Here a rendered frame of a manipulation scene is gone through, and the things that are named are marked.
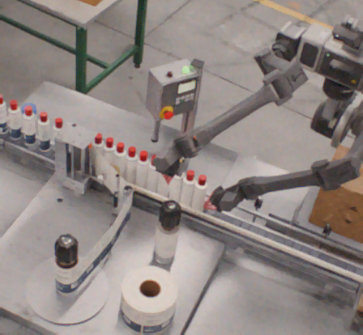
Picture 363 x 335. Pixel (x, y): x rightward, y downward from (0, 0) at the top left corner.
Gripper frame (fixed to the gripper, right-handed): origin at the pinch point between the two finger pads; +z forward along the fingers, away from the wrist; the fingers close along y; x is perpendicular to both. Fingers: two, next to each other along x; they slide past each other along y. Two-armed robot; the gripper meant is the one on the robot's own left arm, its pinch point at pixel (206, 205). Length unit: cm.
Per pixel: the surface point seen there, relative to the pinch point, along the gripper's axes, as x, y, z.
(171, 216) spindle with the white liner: -17.6, 31.4, -14.4
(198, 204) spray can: -3.1, 2.3, 0.1
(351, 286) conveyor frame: 57, 7, -35
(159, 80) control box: -54, 0, -27
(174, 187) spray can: -14.6, 1.9, 4.0
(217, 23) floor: -7, -267, 115
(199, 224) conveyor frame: 4.3, 4.8, 5.4
